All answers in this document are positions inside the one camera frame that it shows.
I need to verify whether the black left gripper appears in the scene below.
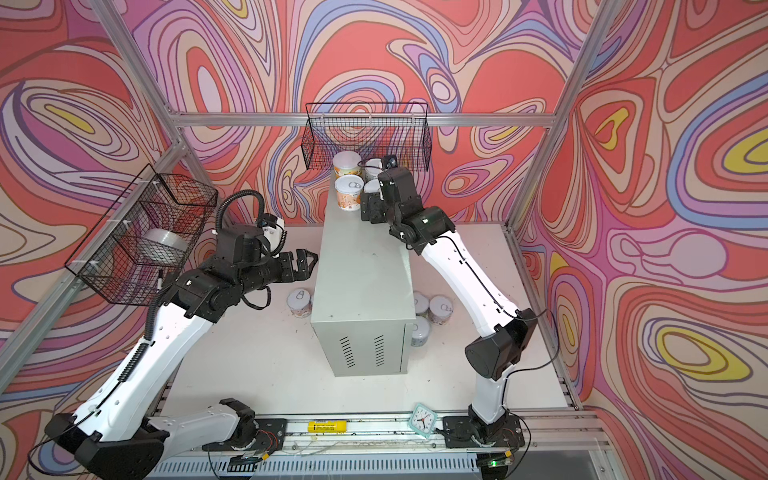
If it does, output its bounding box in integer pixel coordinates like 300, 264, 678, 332
235, 247, 319, 299

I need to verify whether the white brown label can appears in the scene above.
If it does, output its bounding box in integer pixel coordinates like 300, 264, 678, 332
363, 158, 383, 181

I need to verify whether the pink label can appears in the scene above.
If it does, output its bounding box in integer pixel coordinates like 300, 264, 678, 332
334, 175, 365, 212
428, 295, 454, 325

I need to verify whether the orange fruit can plastic lid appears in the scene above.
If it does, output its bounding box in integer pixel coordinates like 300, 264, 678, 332
332, 151, 362, 178

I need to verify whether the blue can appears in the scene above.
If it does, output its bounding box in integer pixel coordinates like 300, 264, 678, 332
411, 316, 431, 348

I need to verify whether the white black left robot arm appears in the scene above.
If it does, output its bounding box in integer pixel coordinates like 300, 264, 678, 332
45, 222, 318, 479

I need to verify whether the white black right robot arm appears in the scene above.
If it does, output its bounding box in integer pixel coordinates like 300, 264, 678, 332
371, 155, 539, 446

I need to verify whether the left side can two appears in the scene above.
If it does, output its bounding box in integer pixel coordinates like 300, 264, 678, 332
286, 288, 312, 318

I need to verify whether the silver tape roll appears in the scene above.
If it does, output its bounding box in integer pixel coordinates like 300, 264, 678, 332
142, 228, 189, 252

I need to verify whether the green label can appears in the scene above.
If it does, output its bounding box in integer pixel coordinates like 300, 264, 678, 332
413, 291, 430, 318

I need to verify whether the grey metal cabinet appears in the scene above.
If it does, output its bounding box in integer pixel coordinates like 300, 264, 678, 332
311, 178, 415, 377

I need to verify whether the green circuit board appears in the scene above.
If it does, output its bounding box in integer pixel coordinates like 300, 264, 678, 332
227, 455, 269, 473

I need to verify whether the teal alarm clock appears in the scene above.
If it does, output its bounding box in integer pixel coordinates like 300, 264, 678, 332
407, 403, 438, 438

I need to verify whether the black wire basket rear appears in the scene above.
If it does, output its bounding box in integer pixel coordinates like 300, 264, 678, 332
301, 100, 432, 172

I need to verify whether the black wire basket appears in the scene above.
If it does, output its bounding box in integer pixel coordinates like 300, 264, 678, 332
65, 165, 218, 306
301, 100, 432, 172

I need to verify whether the black wire basket left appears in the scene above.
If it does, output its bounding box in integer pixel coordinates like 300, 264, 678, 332
65, 165, 218, 306

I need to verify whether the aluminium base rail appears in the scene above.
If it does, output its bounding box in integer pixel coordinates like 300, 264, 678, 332
203, 410, 565, 457

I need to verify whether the white vented cable duct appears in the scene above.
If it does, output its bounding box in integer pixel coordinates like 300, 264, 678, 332
149, 452, 480, 479

